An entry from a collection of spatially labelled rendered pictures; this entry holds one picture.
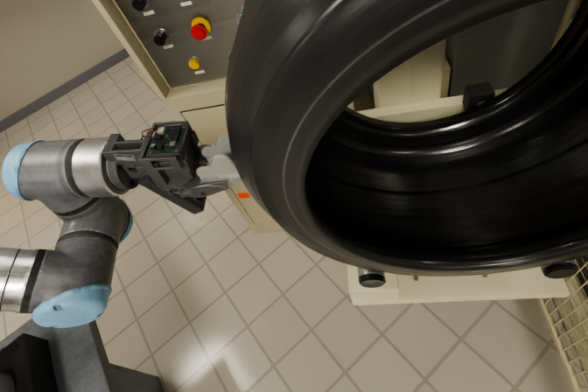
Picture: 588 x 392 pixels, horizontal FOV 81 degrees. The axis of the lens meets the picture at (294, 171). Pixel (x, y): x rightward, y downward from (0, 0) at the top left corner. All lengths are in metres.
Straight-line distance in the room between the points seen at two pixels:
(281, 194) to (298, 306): 1.25
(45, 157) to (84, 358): 0.73
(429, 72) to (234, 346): 1.31
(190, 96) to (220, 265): 0.94
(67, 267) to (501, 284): 0.71
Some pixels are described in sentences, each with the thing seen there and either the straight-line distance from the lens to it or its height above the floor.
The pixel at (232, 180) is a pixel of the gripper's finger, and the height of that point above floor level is 1.12.
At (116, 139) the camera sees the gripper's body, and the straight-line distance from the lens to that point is 0.54.
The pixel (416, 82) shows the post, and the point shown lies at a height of 1.00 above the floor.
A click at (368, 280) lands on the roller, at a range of 0.60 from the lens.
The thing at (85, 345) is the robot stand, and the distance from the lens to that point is 1.22.
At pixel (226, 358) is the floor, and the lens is 1.64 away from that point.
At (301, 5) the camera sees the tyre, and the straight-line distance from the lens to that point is 0.25.
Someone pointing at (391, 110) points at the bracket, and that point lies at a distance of 0.78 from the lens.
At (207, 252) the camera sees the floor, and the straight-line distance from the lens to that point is 1.86.
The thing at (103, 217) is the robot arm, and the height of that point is 1.07.
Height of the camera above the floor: 1.48
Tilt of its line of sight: 49 degrees down
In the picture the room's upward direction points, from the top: 21 degrees counter-clockwise
